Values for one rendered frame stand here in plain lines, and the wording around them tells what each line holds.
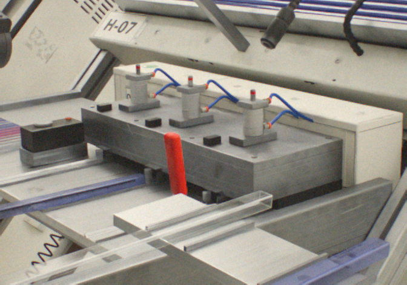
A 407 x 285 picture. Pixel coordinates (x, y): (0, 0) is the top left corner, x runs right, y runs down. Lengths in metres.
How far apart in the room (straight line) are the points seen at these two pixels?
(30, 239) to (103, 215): 3.14
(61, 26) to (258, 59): 1.21
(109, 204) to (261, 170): 0.17
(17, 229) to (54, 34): 1.98
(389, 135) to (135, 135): 0.30
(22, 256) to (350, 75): 3.08
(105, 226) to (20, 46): 1.44
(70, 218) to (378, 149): 0.35
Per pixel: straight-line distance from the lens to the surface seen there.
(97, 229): 0.80
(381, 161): 0.93
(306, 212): 0.82
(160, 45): 1.30
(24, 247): 3.98
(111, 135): 1.02
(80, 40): 2.31
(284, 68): 1.09
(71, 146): 1.05
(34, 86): 2.25
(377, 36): 1.01
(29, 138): 1.03
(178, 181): 0.74
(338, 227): 0.86
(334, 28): 1.05
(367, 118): 0.91
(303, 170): 0.86
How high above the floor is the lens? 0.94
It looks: 14 degrees up
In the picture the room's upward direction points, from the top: 33 degrees clockwise
